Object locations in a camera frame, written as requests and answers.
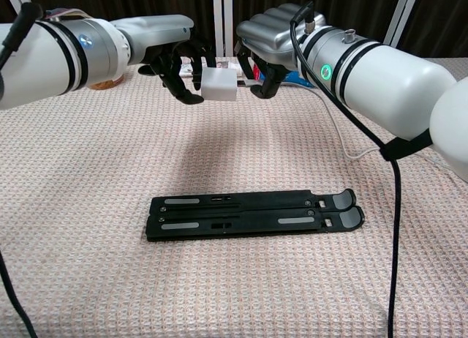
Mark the beige woven tablecloth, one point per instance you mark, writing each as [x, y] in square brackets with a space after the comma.
[109, 169]

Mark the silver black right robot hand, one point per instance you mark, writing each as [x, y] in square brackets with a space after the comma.
[274, 34]

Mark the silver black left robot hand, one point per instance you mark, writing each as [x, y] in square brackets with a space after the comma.
[161, 34]

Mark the white toothpaste tube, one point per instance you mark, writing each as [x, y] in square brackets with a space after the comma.
[226, 64]

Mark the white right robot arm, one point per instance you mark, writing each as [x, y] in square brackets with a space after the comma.
[387, 82]

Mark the black folded laptop stand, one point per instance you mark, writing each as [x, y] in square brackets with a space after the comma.
[256, 215]

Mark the blue snack bag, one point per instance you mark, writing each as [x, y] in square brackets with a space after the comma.
[300, 82]

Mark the clear jar with orange contents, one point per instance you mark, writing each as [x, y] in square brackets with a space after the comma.
[106, 83]

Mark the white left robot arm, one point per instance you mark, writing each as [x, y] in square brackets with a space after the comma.
[44, 63]

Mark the white power adapter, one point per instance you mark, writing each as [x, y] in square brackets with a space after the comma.
[219, 85]

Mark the dark pleated curtain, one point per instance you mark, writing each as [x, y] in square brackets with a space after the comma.
[128, 1]

